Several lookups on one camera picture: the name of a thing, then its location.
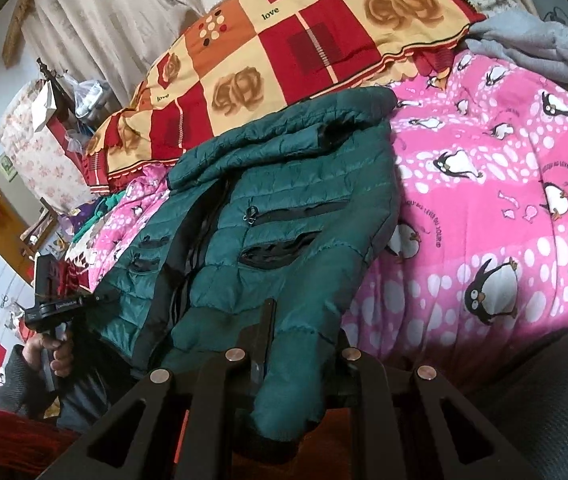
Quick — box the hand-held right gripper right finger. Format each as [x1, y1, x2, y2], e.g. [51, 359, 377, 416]
[324, 331, 536, 480]

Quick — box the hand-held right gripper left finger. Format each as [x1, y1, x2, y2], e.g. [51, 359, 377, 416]
[39, 299, 279, 480]

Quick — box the green puffer jacket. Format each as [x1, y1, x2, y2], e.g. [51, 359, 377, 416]
[81, 85, 402, 442]

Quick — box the person's left forearm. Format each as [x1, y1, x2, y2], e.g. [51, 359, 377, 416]
[0, 342, 54, 418]

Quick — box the person's left hand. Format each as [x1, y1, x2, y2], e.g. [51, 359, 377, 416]
[23, 329, 76, 380]

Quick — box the purple cloth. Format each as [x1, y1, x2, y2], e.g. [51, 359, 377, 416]
[66, 201, 102, 234]

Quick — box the teal cloth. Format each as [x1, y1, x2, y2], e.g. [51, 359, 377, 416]
[75, 192, 131, 241]

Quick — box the floral cloth cover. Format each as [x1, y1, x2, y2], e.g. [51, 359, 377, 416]
[0, 80, 93, 217]

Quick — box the red cloth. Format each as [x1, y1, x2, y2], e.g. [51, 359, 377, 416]
[0, 400, 81, 480]

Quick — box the white paper bag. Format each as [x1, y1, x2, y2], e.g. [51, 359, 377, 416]
[29, 80, 61, 134]

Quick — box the dark cloth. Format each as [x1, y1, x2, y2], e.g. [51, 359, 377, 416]
[464, 320, 568, 480]

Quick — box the clear plastic bag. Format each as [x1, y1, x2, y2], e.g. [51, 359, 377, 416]
[64, 72, 108, 122]

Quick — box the dark wooden coat rack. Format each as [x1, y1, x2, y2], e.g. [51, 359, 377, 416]
[36, 57, 73, 127]

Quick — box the pink penguin blanket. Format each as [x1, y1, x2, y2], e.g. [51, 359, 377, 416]
[64, 52, 568, 396]

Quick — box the beige curtain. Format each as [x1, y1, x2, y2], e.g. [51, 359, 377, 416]
[19, 0, 285, 111]

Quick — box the rose patterned quilt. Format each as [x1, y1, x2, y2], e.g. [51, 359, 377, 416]
[84, 0, 487, 196]

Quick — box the grey sweatshirt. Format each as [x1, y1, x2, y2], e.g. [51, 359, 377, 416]
[464, 10, 568, 97]

